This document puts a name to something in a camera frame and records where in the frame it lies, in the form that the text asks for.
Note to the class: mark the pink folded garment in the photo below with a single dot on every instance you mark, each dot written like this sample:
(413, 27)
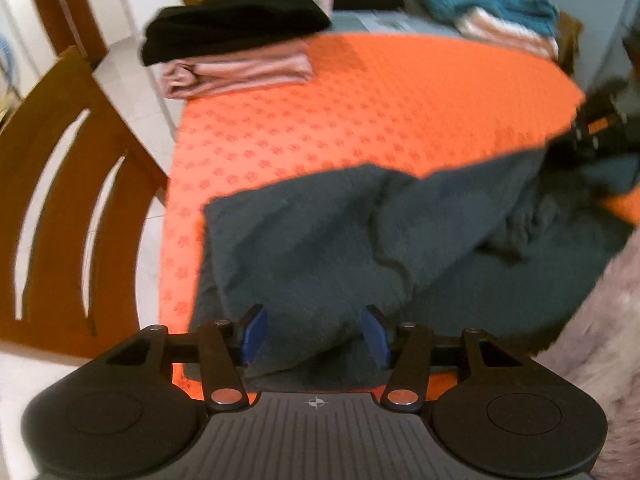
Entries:
(240, 72)

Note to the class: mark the white quilted folded garment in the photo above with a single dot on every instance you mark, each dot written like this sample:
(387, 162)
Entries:
(505, 30)

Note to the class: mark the black folded garment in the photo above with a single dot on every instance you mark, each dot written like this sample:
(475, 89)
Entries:
(230, 20)

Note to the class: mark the wooden slatted chair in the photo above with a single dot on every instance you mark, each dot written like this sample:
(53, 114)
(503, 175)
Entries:
(65, 220)

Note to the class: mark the brown wooden door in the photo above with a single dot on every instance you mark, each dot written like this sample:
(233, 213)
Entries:
(65, 10)

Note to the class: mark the person's fluffy pink garment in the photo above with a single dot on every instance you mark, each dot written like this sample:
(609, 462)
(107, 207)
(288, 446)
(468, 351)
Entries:
(610, 350)

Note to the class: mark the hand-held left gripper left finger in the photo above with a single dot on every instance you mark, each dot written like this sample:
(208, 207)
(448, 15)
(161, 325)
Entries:
(255, 332)

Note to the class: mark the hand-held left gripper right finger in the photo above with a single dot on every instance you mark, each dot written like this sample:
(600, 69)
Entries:
(375, 335)

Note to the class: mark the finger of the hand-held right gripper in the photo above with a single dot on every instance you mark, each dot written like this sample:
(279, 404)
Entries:
(585, 132)

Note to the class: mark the dark grey garment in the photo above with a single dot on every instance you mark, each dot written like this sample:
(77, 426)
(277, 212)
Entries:
(300, 240)

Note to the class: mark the grey printed tablecloth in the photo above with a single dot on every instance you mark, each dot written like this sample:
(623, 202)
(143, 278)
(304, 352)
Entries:
(390, 22)

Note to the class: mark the orange patterned tablecloth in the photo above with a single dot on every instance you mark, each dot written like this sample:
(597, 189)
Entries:
(380, 110)

